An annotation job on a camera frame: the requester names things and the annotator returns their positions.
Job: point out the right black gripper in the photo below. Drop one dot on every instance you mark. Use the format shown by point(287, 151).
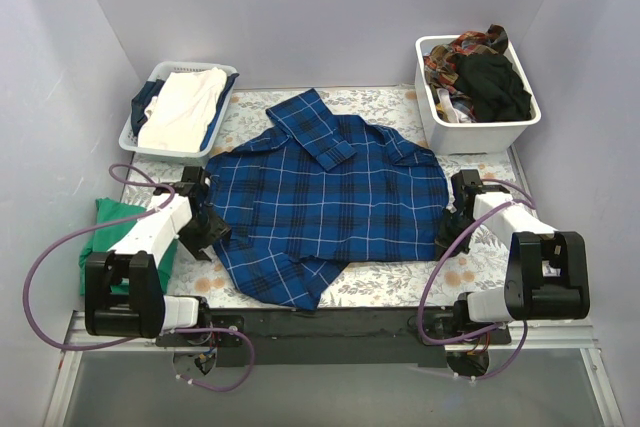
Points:
point(455, 226)

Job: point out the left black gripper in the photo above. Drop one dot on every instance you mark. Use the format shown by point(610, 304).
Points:
point(208, 229)

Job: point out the blue plaid long sleeve shirt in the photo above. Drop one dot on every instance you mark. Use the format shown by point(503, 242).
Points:
point(318, 191)

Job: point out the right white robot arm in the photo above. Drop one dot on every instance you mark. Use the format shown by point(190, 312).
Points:
point(546, 274)

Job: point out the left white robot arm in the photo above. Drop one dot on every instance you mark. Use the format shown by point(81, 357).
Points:
point(123, 293)

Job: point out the white plastic bin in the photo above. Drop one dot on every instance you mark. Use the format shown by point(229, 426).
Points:
point(445, 138)

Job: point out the folded green shirt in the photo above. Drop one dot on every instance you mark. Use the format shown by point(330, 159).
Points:
point(109, 210)

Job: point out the white crumpled garment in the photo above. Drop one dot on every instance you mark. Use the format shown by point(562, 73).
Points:
point(455, 112)

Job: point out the folded white shirt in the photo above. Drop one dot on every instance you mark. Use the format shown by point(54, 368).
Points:
point(178, 117)

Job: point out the black crumpled shirt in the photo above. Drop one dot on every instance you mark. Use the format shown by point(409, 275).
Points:
point(496, 91)

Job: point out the folded navy shirt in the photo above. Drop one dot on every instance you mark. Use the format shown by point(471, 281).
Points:
point(152, 88)

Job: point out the brown plaid crumpled shirt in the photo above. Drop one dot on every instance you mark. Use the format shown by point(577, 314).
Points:
point(440, 64)

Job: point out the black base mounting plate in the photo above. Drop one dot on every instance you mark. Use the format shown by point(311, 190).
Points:
point(333, 336)

